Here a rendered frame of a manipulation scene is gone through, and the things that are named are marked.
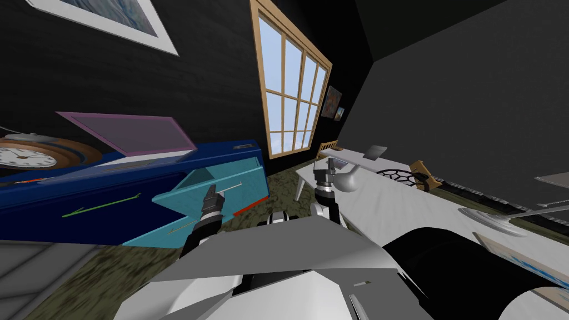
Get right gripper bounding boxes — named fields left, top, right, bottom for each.
left=313, top=157, right=338, bottom=190

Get dark blue dresser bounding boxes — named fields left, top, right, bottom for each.
left=0, top=139, right=267, bottom=246

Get green drawer handle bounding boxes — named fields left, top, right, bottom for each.
left=62, top=192, right=143, bottom=218

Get silver gooseneck lamp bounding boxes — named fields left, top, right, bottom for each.
left=331, top=163, right=362, bottom=193

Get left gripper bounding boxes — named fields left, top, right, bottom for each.
left=200, top=184, right=226, bottom=218

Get brown round clock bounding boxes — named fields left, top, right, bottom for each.
left=0, top=132, right=104, bottom=177

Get black wire basket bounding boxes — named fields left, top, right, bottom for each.
left=376, top=167, right=431, bottom=193

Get dark wall picture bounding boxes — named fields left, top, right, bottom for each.
left=320, top=85, right=343, bottom=120

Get white framed picture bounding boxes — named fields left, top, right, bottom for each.
left=24, top=0, right=180, bottom=57

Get wooden framed window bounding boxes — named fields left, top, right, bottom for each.
left=248, top=0, right=333, bottom=161

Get teal drawer front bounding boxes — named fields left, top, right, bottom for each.
left=122, top=208, right=237, bottom=249

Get white table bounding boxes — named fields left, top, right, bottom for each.
left=295, top=163, right=569, bottom=312

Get pale blue printed book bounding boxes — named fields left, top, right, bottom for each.
left=472, top=231, right=569, bottom=313

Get pink open laptop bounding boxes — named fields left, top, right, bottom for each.
left=56, top=111, right=198, bottom=169

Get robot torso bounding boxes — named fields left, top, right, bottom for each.
left=113, top=211, right=437, bottom=320

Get teal drawer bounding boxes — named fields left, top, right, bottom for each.
left=151, top=155, right=271, bottom=219
left=122, top=208, right=237, bottom=249

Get thin pale drawer handle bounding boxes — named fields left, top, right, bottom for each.
left=214, top=181, right=243, bottom=196

